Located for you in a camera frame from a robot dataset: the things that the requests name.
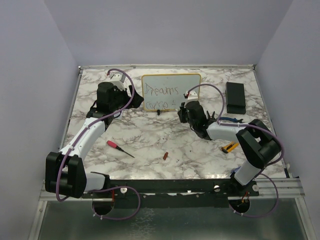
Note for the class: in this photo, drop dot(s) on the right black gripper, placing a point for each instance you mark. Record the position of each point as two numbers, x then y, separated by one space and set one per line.
181 112

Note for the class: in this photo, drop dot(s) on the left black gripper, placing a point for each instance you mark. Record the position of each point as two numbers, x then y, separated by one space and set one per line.
136 101

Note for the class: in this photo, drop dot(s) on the yellow framed whiteboard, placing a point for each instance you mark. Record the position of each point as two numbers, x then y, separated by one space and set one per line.
165 92

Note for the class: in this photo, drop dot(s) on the red marker cap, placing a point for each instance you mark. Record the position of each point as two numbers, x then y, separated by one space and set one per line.
165 156

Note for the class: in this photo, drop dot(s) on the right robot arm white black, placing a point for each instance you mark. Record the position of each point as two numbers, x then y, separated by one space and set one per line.
258 144

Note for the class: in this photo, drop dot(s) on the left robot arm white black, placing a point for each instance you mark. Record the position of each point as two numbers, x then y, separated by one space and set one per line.
65 174

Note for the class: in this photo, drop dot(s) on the small white grey eraser pad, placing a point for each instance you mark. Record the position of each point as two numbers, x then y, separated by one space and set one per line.
118 116

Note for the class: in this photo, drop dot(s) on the black rectangular box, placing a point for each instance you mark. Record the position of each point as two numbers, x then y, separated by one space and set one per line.
235 98

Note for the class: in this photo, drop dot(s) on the yellow black utility knife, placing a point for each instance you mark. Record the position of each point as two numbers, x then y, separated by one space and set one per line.
229 147

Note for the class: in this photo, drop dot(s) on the blue red marker pen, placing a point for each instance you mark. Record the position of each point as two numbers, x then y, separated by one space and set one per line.
234 171

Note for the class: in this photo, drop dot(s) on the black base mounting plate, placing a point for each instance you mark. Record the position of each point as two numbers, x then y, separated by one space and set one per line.
182 193

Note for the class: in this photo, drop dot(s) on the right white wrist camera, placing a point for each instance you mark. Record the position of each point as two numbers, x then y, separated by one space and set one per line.
190 96

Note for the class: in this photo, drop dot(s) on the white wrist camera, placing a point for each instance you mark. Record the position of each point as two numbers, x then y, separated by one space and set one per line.
117 79
190 96

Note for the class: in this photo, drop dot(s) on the black handled pliers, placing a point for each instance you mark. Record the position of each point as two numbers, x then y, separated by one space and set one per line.
211 117

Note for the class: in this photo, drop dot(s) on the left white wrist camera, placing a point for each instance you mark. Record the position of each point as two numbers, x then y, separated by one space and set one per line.
117 79

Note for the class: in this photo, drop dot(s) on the blue handled pliers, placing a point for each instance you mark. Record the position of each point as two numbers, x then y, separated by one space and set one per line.
233 120

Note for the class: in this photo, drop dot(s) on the red handled screwdriver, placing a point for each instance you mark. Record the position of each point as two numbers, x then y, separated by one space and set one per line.
115 146

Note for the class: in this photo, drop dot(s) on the aluminium table frame rail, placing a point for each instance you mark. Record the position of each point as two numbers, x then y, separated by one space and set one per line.
170 154

